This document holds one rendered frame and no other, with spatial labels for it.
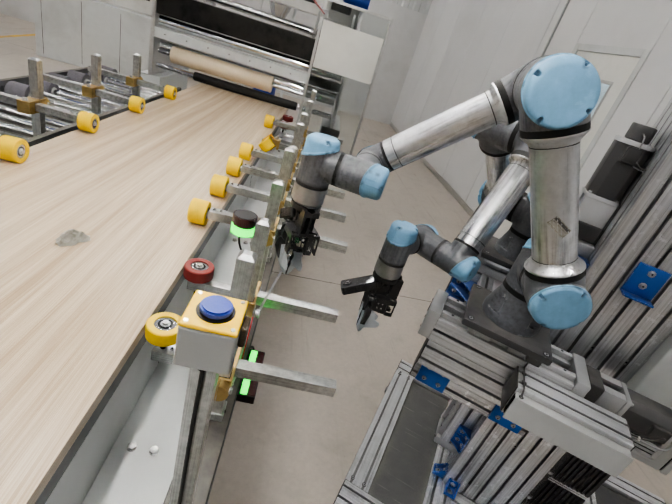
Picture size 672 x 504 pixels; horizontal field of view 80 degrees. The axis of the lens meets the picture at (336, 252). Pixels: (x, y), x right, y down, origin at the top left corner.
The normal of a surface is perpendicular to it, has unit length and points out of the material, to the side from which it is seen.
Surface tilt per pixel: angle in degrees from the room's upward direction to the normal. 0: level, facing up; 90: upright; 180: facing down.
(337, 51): 90
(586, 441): 90
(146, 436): 0
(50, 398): 0
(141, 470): 0
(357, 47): 90
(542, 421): 90
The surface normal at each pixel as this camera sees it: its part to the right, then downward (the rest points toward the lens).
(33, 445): 0.28, -0.84
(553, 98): -0.25, 0.29
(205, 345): 0.00, 0.48
